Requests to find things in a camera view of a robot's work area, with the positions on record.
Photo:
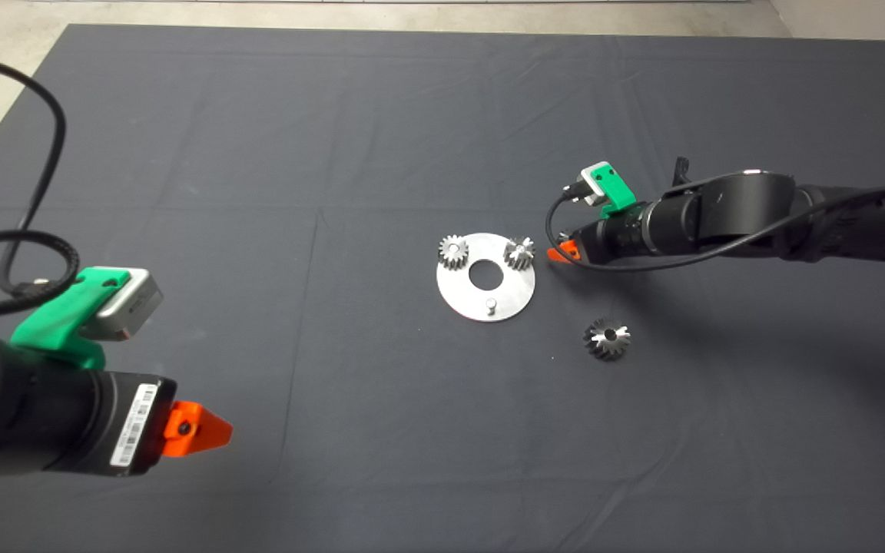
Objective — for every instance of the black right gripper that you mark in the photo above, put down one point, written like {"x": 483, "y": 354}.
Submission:
{"x": 611, "y": 234}

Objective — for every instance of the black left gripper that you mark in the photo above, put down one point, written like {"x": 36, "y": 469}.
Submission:
{"x": 112, "y": 422}

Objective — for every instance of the large steel gear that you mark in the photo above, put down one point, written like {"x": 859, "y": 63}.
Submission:
{"x": 607, "y": 339}

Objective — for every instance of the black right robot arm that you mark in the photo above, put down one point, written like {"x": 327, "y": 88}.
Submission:
{"x": 734, "y": 211}

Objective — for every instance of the round metal plate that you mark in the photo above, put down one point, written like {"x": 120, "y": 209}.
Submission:
{"x": 458, "y": 296}

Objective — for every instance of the dark grey table cloth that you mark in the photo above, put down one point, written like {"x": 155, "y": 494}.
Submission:
{"x": 412, "y": 115}

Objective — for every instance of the right grey wrist camera box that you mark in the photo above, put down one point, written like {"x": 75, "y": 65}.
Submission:
{"x": 590, "y": 187}

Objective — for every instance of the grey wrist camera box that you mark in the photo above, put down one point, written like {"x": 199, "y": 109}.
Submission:
{"x": 590, "y": 187}
{"x": 134, "y": 303}

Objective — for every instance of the right green camera mount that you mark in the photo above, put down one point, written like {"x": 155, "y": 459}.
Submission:
{"x": 618, "y": 196}

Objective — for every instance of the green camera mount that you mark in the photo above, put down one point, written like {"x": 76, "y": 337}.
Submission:
{"x": 51, "y": 326}
{"x": 618, "y": 196}

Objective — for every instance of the left grey wrist camera box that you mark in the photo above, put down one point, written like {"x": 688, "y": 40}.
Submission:
{"x": 134, "y": 303}

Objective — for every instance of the left green camera mount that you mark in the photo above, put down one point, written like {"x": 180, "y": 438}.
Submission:
{"x": 51, "y": 326}

